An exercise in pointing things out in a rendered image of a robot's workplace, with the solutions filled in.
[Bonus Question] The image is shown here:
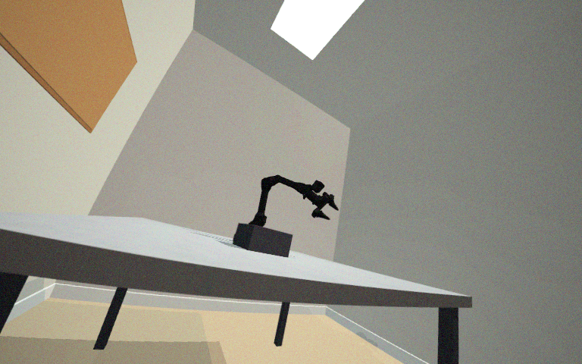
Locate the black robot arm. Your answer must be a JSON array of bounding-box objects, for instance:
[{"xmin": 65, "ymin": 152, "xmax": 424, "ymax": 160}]
[{"xmin": 249, "ymin": 175, "xmax": 329, "ymax": 227}]

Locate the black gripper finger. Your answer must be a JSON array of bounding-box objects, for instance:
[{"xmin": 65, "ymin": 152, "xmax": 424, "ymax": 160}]
[
  {"xmin": 316, "ymin": 210, "xmax": 330, "ymax": 220},
  {"xmin": 329, "ymin": 198, "xmax": 339, "ymax": 211}
]

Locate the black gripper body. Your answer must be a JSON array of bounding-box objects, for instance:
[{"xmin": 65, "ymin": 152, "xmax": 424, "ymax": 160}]
[{"xmin": 311, "ymin": 194, "xmax": 334, "ymax": 218}]

